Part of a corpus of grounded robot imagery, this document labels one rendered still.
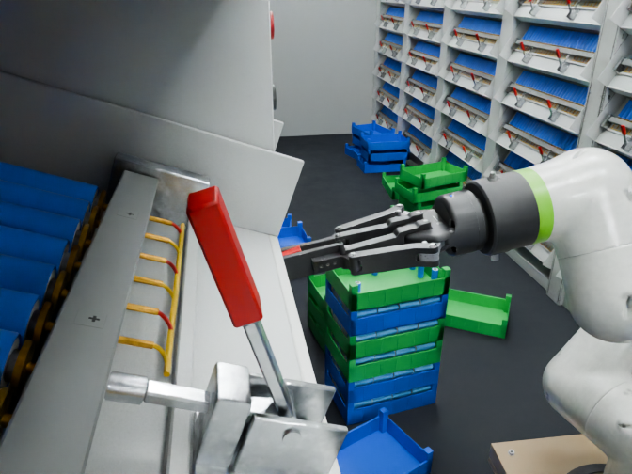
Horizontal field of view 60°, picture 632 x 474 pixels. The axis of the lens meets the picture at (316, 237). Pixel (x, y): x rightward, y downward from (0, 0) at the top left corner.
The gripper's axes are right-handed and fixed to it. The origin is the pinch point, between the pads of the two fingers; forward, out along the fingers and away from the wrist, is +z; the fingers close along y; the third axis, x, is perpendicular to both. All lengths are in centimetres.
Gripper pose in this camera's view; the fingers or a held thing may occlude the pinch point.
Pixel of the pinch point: (308, 258)
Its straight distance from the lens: 63.7
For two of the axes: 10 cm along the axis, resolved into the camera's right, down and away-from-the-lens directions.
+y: -1.8, -4.2, 8.9
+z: -9.7, 2.3, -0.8
